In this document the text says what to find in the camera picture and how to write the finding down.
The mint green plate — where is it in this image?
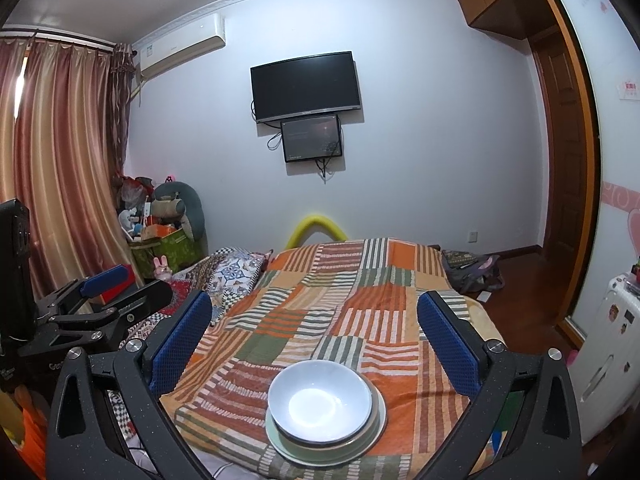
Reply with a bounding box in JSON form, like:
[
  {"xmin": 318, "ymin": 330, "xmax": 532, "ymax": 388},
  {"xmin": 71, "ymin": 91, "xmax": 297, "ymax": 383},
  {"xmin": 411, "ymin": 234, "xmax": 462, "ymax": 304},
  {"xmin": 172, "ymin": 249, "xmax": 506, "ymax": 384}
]
[{"xmin": 264, "ymin": 376, "xmax": 388, "ymax": 468}]

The white bowl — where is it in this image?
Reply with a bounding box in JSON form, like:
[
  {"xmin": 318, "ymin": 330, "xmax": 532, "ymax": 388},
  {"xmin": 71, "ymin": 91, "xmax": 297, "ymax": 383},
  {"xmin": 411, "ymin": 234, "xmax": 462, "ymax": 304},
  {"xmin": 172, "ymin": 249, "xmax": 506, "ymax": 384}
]
[{"xmin": 267, "ymin": 360, "xmax": 373, "ymax": 445}]

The red box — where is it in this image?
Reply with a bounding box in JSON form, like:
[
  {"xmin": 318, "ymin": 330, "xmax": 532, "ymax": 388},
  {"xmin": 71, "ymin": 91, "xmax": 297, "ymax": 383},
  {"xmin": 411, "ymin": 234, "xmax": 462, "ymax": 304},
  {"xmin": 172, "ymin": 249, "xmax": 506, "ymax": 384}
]
[{"xmin": 94, "ymin": 264, "xmax": 136, "ymax": 304}]

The pink rabbit toy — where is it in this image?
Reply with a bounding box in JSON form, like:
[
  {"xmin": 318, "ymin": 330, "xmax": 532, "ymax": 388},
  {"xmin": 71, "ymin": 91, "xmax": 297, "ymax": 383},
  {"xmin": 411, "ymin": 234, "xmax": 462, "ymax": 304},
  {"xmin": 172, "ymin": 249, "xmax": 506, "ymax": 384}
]
[{"xmin": 153, "ymin": 255, "xmax": 172, "ymax": 282}]

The backpack on floor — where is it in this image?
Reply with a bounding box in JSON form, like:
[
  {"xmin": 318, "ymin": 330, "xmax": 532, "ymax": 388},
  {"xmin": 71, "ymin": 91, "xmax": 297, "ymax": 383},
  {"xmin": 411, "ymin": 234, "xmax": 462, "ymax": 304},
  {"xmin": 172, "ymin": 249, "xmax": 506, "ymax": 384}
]
[{"xmin": 442, "ymin": 249, "xmax": 504, "ymax": 295}]

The green cardboard box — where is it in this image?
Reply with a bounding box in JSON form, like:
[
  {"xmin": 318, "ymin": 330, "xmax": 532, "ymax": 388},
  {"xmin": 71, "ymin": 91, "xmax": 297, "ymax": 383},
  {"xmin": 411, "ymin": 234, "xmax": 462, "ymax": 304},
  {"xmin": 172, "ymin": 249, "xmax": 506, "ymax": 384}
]
[{"xmin": 129, "ymin": 229, "xmax": 204, "ymax": 280}]

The patterned quilt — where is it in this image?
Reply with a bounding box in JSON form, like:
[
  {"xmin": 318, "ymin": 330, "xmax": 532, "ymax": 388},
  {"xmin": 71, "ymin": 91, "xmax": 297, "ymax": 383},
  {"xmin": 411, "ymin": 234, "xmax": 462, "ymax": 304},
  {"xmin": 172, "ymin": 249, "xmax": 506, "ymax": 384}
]
[{"xmin": 126, "ymin": 247, "xmax": 272, "ymax": 418}]

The striped patchwork blanket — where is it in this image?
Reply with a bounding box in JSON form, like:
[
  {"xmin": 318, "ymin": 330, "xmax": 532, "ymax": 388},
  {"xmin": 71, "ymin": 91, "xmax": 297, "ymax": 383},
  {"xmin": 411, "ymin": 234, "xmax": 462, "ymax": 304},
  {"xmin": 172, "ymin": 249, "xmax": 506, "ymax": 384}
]
[{"xmin": 159, "ymin": 237, "xmax": 507, "ymax": 480}]

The grey plush pillow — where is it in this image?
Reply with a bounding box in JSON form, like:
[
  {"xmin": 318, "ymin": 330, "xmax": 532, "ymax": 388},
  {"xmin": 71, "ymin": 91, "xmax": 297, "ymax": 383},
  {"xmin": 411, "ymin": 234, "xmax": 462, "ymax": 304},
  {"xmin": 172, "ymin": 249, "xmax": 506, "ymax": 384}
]
[{"xmin": 151, "ymin": 181, "xmax": 205, "ymax": 249}]

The white suitcase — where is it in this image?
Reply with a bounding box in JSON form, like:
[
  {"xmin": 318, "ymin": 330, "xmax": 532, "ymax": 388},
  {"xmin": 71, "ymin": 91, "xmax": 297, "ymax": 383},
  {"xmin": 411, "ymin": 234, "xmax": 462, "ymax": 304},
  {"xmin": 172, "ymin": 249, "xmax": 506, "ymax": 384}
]
[{"xmin": 568, "ymin": 273, "xmax": 640, "ymax": 444}]

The curtain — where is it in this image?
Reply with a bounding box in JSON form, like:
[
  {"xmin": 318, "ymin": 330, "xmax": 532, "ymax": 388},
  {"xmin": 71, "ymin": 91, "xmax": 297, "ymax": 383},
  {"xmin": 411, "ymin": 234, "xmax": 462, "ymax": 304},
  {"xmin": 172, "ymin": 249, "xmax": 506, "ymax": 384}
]
[{"xmin": 1, "ymin": 37, "xmax": 134, "ymax": 297}]

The yellow foam tube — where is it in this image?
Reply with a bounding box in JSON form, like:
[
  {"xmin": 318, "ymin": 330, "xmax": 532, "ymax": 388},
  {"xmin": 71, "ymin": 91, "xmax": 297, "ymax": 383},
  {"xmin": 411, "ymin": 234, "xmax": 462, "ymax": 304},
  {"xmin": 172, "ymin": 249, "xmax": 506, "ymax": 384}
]
[{"xmin": 285, "ymin": 214, "xmax": 348, "ymax": 249}]

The wooden door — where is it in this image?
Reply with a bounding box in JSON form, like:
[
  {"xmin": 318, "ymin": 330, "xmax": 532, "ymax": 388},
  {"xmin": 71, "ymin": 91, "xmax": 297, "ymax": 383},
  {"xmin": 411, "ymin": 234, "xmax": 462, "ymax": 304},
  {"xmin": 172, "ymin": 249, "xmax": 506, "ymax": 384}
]
[{"xmin": 532, "ymin": 26, "xmax": 592, "ymax": 323}]

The air conditioner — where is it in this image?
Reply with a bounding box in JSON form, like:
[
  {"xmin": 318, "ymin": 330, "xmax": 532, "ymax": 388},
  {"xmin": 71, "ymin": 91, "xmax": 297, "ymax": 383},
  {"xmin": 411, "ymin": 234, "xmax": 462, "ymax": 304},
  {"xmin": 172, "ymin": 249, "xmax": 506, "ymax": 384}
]
[{"xmin": 136, "ymin": 13, "xmax": 226, "ymax": 80}]

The small wall monitor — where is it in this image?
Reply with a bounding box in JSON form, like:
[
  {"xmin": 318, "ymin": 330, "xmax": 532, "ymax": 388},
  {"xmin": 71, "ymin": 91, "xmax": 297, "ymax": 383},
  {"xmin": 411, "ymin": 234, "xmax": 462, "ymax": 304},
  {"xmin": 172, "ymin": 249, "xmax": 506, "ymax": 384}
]
[{"xmin": 281, "ymin": 114, "xmax": 343, "ymax": 162}]

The wall television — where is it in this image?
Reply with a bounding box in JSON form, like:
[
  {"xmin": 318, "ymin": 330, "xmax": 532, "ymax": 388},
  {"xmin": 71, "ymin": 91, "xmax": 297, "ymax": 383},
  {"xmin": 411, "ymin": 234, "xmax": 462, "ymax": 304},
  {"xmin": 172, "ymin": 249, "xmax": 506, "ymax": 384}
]
[{"xmin": 250, "ymin": 51, "xmax": 361, "ymax": 122}]

